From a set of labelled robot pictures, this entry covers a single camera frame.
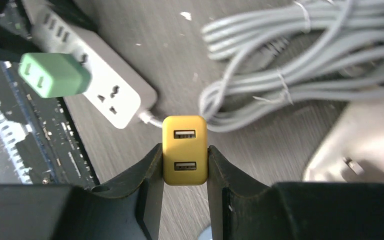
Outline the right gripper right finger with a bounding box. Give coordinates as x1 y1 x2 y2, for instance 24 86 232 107
207 146 384 240

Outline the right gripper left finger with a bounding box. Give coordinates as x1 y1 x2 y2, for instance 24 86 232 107
0 144 164 240

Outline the yellow charger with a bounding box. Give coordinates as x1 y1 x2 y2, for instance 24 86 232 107
162 115 209 186

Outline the white power strip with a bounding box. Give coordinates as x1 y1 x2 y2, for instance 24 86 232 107
27 0 162 129

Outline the green charger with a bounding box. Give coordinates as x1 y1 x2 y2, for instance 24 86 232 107
18 52 92 99

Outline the round blue socket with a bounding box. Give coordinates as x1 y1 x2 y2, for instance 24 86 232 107
197 225 213 240

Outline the pink charger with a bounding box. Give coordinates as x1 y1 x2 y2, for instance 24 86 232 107
341 157 366 177

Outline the cream cloth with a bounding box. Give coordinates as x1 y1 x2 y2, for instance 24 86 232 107
302 98 384 183

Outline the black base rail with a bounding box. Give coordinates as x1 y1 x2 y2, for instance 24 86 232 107
0 0 99 189

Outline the grey coiled cable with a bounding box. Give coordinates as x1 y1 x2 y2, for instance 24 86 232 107
137 0 384 134

